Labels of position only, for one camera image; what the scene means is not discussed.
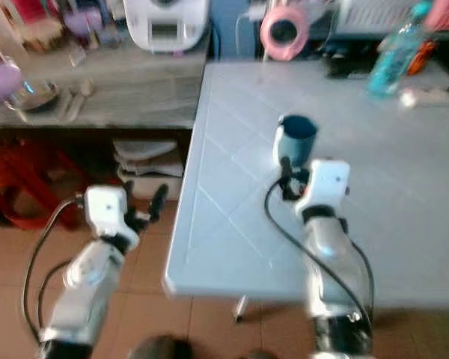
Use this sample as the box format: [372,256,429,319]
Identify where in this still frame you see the blue and white cup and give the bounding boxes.
[272,114,320,168]

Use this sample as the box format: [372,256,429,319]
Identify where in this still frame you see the stack of white plates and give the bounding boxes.
[112,138,186,201]

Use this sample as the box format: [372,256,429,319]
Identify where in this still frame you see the white plastic table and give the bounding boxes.
[163,60,449,324]

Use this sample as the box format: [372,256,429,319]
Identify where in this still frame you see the red plastic stool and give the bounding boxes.
[0,138,88,231]

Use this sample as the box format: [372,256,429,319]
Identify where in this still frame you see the grey wooden counter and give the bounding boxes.
[0,46,210,131]

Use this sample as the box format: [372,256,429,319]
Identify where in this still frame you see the pale spoon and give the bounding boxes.
[63,78,97,125]

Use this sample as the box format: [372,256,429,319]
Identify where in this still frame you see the dark robot foot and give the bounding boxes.
[129,335,194,359]

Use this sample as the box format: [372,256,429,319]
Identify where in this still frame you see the metal bowl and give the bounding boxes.
[3,79,63,114]

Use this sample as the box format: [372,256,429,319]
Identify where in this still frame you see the turquoise plastic bottle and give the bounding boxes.
[365,1,433,99]

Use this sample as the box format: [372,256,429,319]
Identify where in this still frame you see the small white object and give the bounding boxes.
[400,85,449,108]

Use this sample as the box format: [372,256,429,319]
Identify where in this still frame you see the purple plastic bowl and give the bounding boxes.
[0,61,24,103]

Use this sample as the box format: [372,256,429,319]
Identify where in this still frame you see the white kitchen appliance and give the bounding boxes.
[123,0,211,55]

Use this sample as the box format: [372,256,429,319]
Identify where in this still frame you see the orange object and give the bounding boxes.
[407,39,438,77]

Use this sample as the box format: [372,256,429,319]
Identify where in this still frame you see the grey plastic basket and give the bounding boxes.
[335,0,426,37]

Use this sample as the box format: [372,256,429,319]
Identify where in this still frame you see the purple plastic cup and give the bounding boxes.
[63,6,107,40]

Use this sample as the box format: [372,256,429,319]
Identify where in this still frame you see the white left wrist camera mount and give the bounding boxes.
[84,185,129,240]

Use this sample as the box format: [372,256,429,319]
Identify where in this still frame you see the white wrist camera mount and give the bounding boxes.
[295,158,351,219]
[84,185,129,240]

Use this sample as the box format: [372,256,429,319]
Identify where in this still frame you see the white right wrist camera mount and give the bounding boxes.
[295,158,351,219]

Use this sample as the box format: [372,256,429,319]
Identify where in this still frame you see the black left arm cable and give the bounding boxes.
[19,194,88,346]

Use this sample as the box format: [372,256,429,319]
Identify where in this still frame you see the pink round ring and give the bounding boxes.
[259,3,311,63]

